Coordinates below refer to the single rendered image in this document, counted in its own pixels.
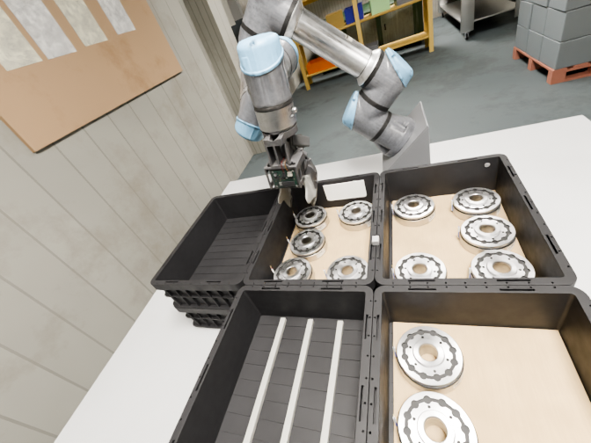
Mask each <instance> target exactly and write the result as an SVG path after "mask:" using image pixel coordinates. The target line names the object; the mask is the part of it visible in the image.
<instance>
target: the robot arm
mask: <svg viewBox="0 0 591 443"><path fill-rule="evenodd" d="M292 40H294V41H295V42H297V43H299V44H300V45H302V46H304V47H306V48H308V49H309V50H310V51H312V52H313V53H315V54H317V55H319V56H321V57H322V58H324V59H326V60H327V61H328V62H330V63H332V64H334V65H335V66H337V67H339V68H340V69H343V70H344V71H346V72H347V73H348V74H350V75H352V76H354V77H356V78H357V82H358V85H359V86H360V87H362V88H361V90H360V92H358V91H355V92H354V93H353V95H352V97H351V98H350V100H349V102H348V104H347V108H346V110H345V112H344V115H343V118H342V122H343V124H344V125H345V126H347V127H349V128H350V130H353V131H355V132H356V133H357V134H360V135H361V136H363V137H365V138H367V139H368V140H370V141H372V142H373V143H374V144H375V145H376V146H377V147H378V148H379V149H380V150H381V152H382V153H383V154H384V155H385V156H387V157H393V156H395V155H396V154H397V153H398V152H399V151H400V150H401V149H402V148H403V147H404V146H405V144H406V143H407V142H408V140H409V138H410V137H411V135H412V132H413V130H414V128H415V120H413V119H412V118H410V117H407V116H403V115H398V114H394V113H391V112H390V111H388V110H389V109H390V107H391V106H392V104H393V103H394V102H395V100H396V99H397V98H398V96H399V94H400V93H401V92H402V90H403V89H404V88H405V87H406V85H407V84H408V83H409V81H410V80H411V78H412V75H413V71H412V68H411V67H410V66H409V65H408V63H407V62H406V61H405V60H404V59H403V58H402V57H401V56H400V55H398V54H397V53H396V52H395V51H394V50H392V49H391V48H389V47H388V48H387V49H385V52H384V51H383V50H382V49H380V48H379V49H377V50H374V51H372V50H370V49H369V48H367V47H365V46H363V45H362V44H361V43H359V42H358V41H356V40H354V39H353V38H351V37H350V36H348V35H346V34H345V33H343V32H342V31H340V30H339V29H337V28H336V27H334V26H332V25H330V24H329V23H327V22H326V21H324V20H323V19H321V18H320V17H318V16H316V15H315V14H313V13H312V12H310V11H308V10H306V9H305V8H304V7H303V2H302V0H248V2H247V5H246V8H245V12H244V17H243V20H242V24H241V26H240V30H239V35H238V44H237V62H238V66H239V68H240V69H241V82H240V110H239V113H238V116H237V121H236V124H235V129H236V131H237V133H238V134H239V135H240V136H241V137H243V138H244V139H246V140H249V141H251V142H259V141H261V140H262V139H263V138H264V140H263V142H264V145H265V148H266V153H267V156H268V159H269V160H268V162H267V164H266V166H265V167H264V171H265V173H266V178H267V181H268V184H269V186H270V189H272V188H273V186H274V187H275V188H276V189H278V188H279V190H280V193H279V197H278V203H279V204H281V203H282V202H283V201H285V202H286V203H287V204H288V206H289V207H292V199H293V197H292V196H291V189H290V188H302V186H303V185H304V187H305V197H306V200H307V202H308V204H311V206H312V207H314V206H315V203H316V200H317V169H316V166H315V165H314V163H313V162H312V161H311V158H308V157H307V154H308V153H307V152H306V151H304V150H303V148H305V147H309V146H310V137H309V136H304V135H301V134H295V133H296V132H297V131H298V127H297V123H296V112H297V108H296V107H294V103H293V98H292V93H291V90H290V85H289V80H290V78H291V76H292V74H293V73H294V72H295V70H296V68H297V65H298V59H299V54H298V50H297V47H296V44H295V43H294V42H293V41H292ZM268 172H270V175H271V179H272V181H271V182H270V180H269V177H268V174H267V173H268Z"/></svg>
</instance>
